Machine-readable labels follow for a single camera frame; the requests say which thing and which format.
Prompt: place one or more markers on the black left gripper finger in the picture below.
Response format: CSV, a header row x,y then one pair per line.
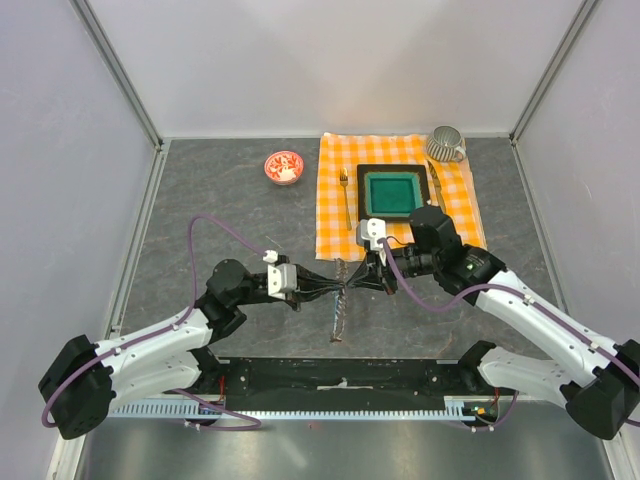
x,y
314,293
310,280

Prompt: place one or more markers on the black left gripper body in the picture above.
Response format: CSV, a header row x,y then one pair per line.
x,y
295,298

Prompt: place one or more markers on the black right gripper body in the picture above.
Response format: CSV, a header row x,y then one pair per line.
x,y
385,273

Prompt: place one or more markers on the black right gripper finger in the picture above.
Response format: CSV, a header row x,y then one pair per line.
x,y
362,273
362,287

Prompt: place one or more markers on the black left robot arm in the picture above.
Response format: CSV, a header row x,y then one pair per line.
x,y
88,380

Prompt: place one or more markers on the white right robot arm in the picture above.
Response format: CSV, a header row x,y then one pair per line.
x,y
592,377

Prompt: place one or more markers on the black teal square plate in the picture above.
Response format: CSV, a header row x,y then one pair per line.
x,y
391,192

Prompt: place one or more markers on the gold fork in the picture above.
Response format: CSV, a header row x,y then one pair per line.
x,y
344,182

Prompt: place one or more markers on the gold knife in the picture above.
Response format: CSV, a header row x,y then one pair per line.
x,y
437,186

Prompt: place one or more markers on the red patterned bowl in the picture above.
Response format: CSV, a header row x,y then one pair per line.
x,y
284,167

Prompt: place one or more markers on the orange checkered cloth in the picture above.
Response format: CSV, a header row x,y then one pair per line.
x,y
334,241

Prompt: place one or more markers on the striped ceramic mug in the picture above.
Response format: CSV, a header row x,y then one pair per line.
x,y
446,144

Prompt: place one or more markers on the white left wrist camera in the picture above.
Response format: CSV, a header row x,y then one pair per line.
x,y
275,273

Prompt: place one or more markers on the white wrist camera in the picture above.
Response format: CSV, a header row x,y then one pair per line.
x,y
275,273
370,233

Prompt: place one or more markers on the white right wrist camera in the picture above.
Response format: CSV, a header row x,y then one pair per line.
x,y
370,233

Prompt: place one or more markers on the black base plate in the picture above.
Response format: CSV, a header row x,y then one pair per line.
x,y
339,385

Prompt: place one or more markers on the slotted cable duct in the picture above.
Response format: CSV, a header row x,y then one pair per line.
x,y
184,409

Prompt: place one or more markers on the aluminium frame rail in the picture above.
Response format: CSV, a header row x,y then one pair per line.
x,y
106,50

